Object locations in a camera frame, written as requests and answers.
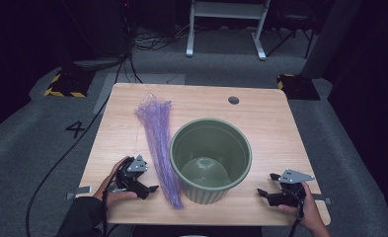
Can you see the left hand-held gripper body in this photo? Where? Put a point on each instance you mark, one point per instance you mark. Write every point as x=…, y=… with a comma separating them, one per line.
x=129, y=174

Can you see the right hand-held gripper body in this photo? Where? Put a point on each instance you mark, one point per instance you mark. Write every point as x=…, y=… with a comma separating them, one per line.
x=292, y=192

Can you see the purple plastic bag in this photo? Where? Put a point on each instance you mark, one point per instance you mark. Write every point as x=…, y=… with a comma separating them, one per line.
x=157, y=131

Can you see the green plastic bin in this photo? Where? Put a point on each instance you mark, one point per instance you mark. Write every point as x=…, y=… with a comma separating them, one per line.
x=211, y=148

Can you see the person's left hand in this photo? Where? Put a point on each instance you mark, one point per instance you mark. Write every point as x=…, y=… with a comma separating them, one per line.
x=111, y=194

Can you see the person's right hand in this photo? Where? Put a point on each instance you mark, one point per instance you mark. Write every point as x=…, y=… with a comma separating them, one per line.
x=308, y=214

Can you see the black yellow striped base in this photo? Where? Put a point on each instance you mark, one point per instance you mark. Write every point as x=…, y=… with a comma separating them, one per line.
x=68, y=84
x=298, y=87

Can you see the black tripod stand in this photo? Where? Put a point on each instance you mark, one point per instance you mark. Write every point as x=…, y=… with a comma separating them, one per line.
x=290, y=33

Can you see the black equipment rack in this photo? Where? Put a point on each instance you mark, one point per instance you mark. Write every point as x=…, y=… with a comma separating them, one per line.
x=106, y=29

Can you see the grey pillar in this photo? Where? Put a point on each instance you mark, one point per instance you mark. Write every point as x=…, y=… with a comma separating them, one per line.
x=329, y=39

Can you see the metal table bracket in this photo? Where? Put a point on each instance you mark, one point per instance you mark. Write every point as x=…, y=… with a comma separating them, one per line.
x=323, y=198
x=81, y=191

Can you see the white desk frame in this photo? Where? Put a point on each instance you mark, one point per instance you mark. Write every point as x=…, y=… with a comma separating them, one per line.
x=226, y=10

